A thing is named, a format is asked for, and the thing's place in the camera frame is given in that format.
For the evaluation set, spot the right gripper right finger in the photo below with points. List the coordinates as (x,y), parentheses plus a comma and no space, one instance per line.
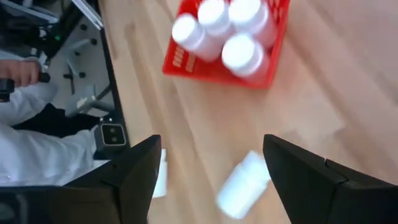
(304,193)

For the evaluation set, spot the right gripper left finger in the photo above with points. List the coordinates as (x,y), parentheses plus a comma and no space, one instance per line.
(133,186)

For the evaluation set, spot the white pill bottle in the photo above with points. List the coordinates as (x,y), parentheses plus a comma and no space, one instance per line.
(213,12)
(245,9)
(189,31)
(241,189)
(161,180)
(241,54)

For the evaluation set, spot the red plastic basket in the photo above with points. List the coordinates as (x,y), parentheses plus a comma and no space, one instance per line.
(214,73)

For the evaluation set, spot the person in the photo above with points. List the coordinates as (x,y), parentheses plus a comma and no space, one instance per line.
(37,155)

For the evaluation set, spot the silver aluminium extrusion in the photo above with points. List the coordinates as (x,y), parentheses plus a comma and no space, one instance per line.
(88,12)

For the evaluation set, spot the black table-level camera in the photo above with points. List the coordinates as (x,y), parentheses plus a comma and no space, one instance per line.
(112,138)

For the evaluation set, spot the black aluminium rig frame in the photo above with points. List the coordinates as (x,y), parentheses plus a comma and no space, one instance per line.
(112,71)

